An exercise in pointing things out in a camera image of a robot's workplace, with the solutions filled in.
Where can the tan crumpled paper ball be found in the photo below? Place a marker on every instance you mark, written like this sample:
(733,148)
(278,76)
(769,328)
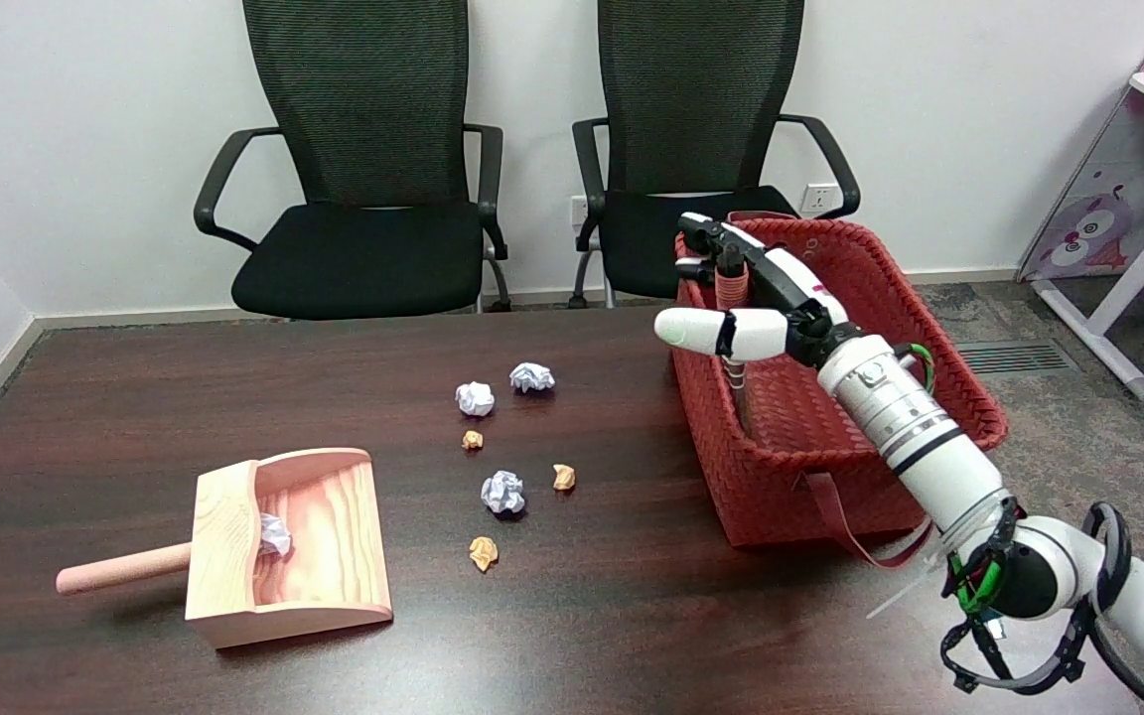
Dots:
(563,477)
(473,439)
(483,552)

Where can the pink white kids desk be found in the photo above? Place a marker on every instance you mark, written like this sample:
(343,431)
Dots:
(1118,199)

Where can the black mesh office chair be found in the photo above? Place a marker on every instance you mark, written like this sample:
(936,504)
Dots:
(363,248)
(671,119)

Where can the white wall outlet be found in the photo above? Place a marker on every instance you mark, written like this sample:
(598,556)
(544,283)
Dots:
(578,211)
(817,198)

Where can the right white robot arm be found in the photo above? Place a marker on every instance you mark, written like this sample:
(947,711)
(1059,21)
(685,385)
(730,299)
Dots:
(929,447)

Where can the grey floor vent grille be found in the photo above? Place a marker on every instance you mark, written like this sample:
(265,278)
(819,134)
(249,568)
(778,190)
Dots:
(1004,357)

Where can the red woven basket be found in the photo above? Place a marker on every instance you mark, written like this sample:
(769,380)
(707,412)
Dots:
(790,447)

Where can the white crumpled paper ball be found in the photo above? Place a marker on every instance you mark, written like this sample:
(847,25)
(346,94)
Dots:
(502,492)
(475,398)
(531,377)
(274,536)

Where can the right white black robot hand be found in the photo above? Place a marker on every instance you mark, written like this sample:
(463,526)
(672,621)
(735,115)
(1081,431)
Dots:
(781,298)

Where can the wooden dustpan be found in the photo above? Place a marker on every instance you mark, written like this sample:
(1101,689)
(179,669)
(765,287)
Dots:
(319,556)

